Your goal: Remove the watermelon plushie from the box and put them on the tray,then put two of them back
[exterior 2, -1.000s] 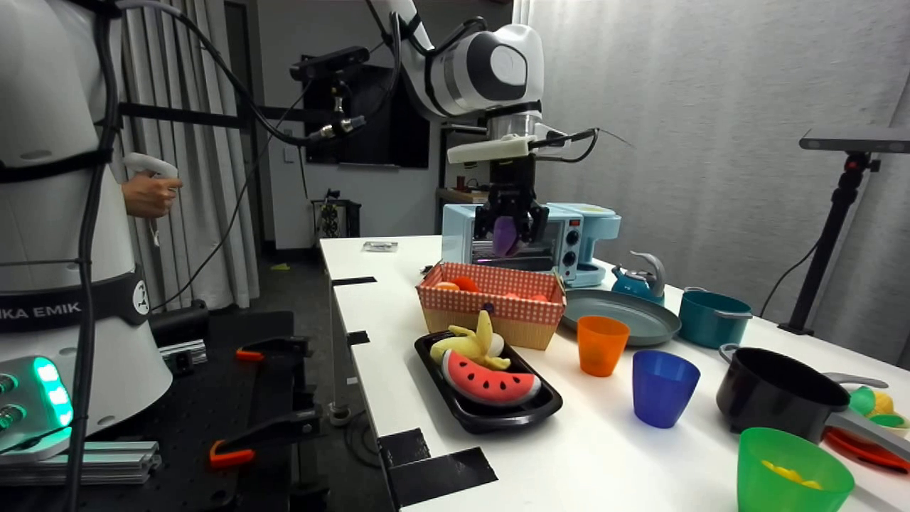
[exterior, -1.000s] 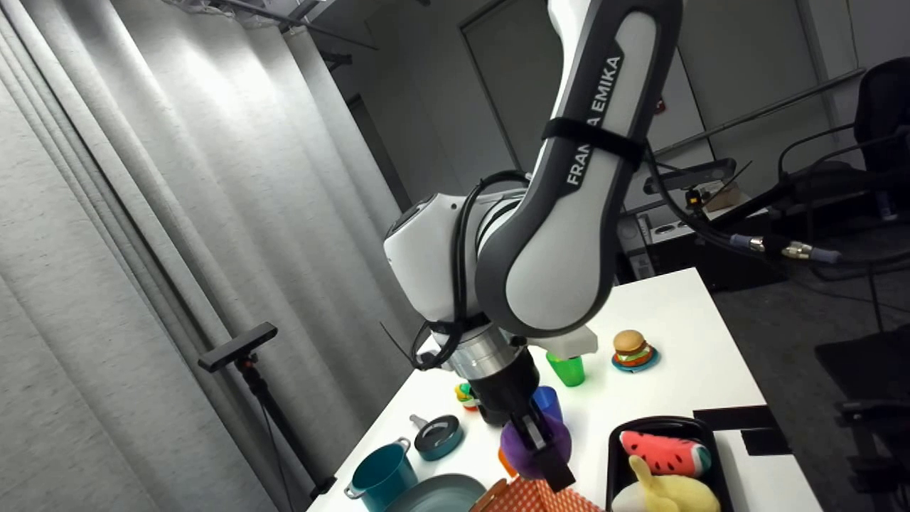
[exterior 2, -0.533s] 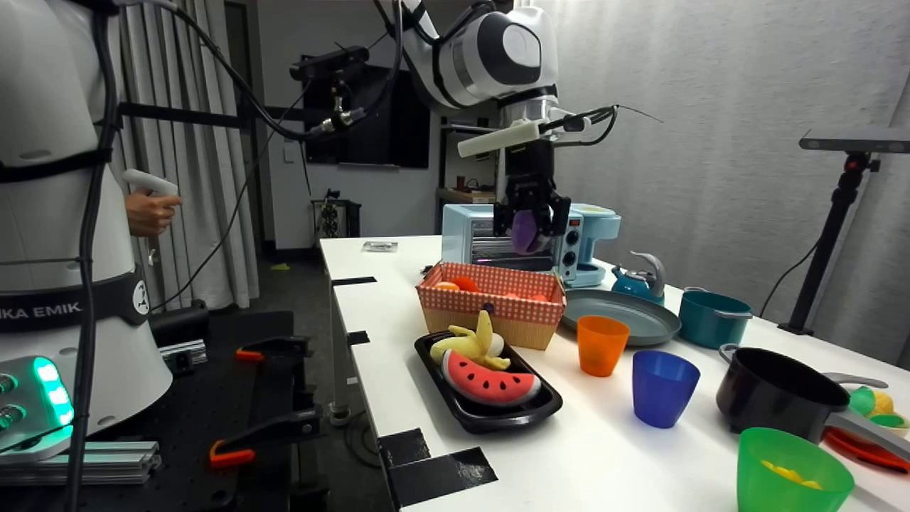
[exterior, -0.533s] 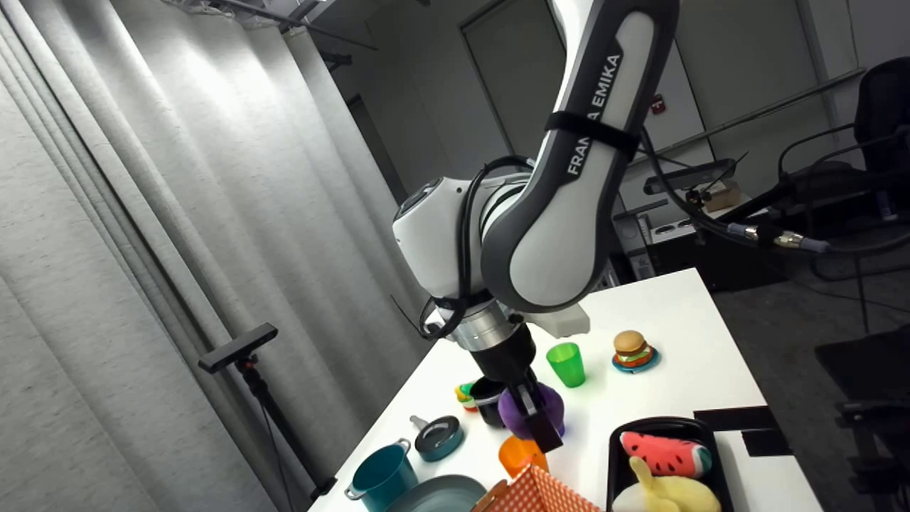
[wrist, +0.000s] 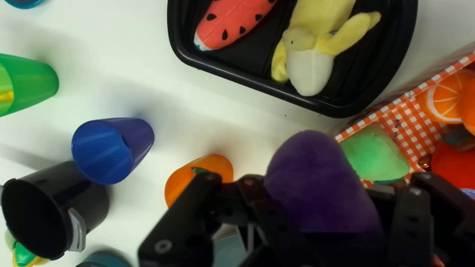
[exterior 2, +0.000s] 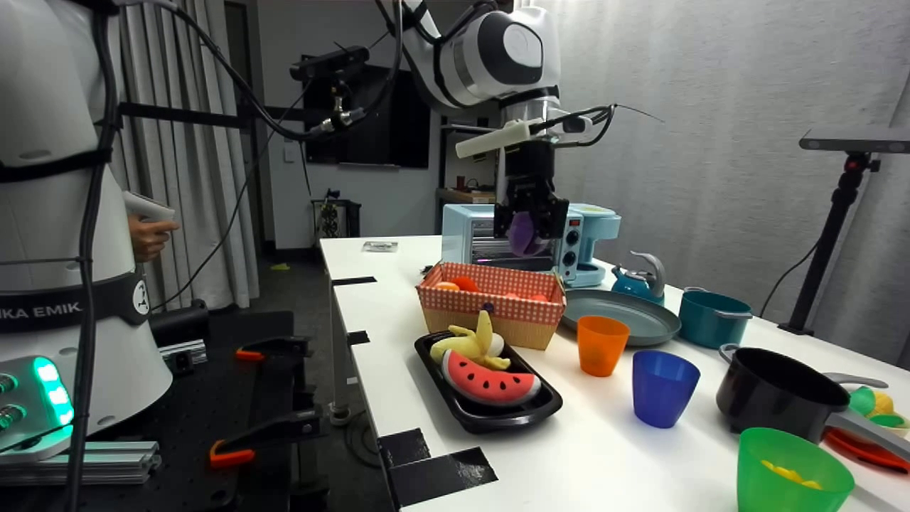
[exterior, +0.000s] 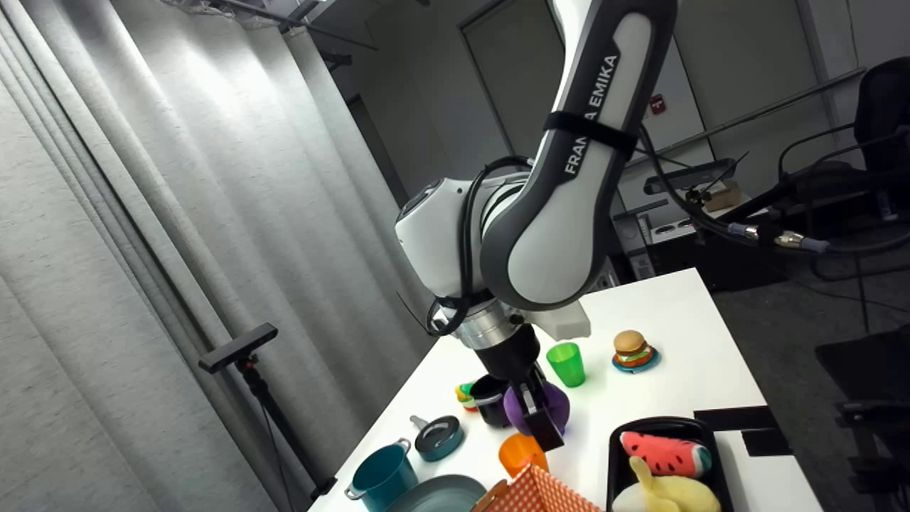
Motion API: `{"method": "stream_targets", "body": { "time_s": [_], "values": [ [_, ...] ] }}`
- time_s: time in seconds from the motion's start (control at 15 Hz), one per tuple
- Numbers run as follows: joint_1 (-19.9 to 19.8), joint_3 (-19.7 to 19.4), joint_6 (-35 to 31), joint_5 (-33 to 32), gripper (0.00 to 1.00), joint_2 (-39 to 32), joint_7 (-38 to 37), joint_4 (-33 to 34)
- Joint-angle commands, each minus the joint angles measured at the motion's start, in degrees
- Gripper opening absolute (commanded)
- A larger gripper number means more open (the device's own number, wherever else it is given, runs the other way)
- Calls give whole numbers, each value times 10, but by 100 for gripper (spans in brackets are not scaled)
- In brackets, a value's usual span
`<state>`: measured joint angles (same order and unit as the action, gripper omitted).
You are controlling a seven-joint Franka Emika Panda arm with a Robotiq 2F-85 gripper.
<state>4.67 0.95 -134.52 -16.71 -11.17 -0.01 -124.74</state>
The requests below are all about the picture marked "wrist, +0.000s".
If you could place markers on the yellow banana plushie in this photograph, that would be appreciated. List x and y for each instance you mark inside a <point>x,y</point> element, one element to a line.
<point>313,65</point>

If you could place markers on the black plastic tray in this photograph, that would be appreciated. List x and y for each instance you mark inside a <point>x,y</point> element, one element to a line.
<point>247,65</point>

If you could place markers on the orange plastic cup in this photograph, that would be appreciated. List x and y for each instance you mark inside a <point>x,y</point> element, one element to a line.
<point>218,169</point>

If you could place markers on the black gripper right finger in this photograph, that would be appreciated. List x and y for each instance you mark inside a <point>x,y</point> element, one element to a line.
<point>436,223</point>

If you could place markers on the green and yellow toy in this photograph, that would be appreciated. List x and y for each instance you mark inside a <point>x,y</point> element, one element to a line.
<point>23,255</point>

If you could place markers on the green plastic cup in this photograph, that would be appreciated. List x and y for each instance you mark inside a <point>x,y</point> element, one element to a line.
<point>30,84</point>

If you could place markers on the grey-blue toy plate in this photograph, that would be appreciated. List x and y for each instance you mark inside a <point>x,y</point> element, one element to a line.
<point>231,250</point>

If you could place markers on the teal toy pot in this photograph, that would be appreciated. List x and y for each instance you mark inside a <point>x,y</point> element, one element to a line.
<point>105,261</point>

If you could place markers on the blue plastic cup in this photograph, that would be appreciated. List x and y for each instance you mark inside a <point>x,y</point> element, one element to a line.
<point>109,151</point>

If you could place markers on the green plushie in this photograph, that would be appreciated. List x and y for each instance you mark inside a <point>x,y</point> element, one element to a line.
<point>376,157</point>

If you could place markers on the purple eggplant plushie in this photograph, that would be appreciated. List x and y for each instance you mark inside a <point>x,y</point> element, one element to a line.
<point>317,183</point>

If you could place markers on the red plushie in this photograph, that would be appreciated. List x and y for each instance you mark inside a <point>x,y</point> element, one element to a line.
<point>454,166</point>

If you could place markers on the orange checkered box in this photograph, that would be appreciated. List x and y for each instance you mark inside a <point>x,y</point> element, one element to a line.
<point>406,120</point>

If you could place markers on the orange slice plushie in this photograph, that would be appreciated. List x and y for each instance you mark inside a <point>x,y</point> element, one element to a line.
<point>446,99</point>

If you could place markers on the black toy pot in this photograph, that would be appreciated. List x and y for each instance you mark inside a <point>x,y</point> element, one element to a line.
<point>50,213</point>

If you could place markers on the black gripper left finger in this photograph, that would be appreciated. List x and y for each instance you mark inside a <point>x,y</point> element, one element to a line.
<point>188,223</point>

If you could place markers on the watermelon slice plushie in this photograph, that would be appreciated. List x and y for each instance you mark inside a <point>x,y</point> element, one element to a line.
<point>231,23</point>

